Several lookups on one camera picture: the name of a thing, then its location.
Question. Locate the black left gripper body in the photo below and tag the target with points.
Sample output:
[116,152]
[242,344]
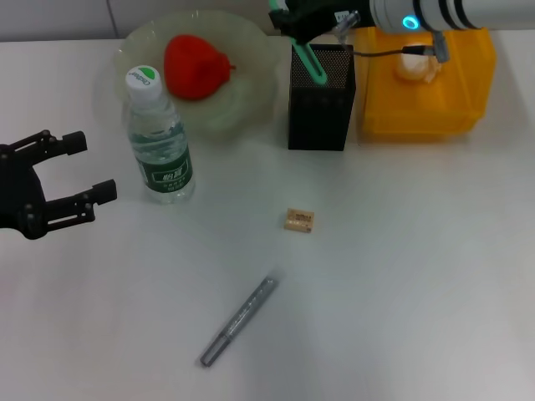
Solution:
[18,196]

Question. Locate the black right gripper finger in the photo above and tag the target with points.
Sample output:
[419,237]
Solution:
[290,25]

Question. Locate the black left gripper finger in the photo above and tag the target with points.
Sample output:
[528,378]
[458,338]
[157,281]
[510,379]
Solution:
[83,200]
[67,142]

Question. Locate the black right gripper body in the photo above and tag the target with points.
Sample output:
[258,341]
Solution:
[326,12]

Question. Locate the green white toothbrush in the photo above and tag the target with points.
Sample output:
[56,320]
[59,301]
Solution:
[313,67]

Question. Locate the clear green-label water bottle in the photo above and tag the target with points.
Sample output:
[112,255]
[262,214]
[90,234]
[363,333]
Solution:
[167,167]

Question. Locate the white paper ball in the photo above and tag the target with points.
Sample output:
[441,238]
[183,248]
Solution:
[414,69]

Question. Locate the red plastic strawberry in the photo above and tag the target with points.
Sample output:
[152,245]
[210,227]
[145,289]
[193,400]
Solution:
[192,71]

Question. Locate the beige eraser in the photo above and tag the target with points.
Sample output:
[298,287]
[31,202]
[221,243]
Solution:
[297,220]

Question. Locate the grey pen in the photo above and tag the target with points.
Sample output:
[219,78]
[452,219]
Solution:
[242,317]

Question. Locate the black mesh pen holder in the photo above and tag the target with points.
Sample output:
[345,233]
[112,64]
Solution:
[317,117]

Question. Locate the yellow plastic storage bin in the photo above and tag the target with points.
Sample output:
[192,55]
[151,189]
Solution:
[426,104]

